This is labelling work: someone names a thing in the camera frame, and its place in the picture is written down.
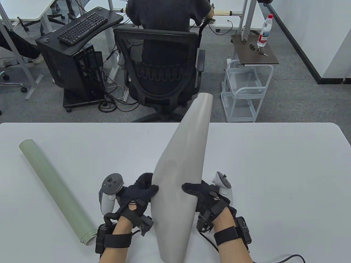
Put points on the person's left hand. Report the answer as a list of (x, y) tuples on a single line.
[(134, 194)]

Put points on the person's right hand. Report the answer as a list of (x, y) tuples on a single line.
[(205, 194)]

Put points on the grey desk mat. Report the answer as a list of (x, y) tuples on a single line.
[(181, 153)]

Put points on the green desk mat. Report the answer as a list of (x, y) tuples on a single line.
[(54, 186)]

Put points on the white desk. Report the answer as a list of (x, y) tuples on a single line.
[(222, 24), (27, 9)]

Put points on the black computer desk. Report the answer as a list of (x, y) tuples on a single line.
[(112, 17)]

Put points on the grey white hand controller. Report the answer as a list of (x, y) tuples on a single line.
[(111, 183), (223, 183)]

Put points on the black rolling computer stand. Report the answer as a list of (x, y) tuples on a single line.
[(82, 102)]

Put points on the black mesh office chair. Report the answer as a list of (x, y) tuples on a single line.
[(161, 90)]

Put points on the brown side table top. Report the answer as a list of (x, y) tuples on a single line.
[(252, 56)]

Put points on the black computer tower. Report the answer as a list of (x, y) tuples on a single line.
[(60, 68)]

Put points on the small key bunch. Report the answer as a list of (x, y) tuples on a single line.
[(264, 54)]

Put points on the silver chair base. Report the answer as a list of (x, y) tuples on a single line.
[(23, 89)]

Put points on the small black object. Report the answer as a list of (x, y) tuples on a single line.
[(252, 46)]

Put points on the clear plastic water bottle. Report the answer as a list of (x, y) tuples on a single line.
[(264, 33)]

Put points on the black keyboard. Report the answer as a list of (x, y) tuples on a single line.
[(82, 27)]

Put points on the grey foot pedal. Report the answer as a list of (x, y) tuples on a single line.
[(8, 63)]

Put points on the black chair base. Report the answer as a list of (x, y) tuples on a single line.
[(71, 6)]

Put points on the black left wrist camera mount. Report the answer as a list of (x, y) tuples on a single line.
[(102, 238)]

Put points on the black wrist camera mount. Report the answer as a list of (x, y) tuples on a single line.
[(102, 238), (244, 233)]

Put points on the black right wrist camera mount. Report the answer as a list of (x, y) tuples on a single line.
[(244, 233)]

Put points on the grey metal frame leg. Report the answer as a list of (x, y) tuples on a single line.
[(34, 87)]

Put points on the silver aluminium frame post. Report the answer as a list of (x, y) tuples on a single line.
[(246, 33)]

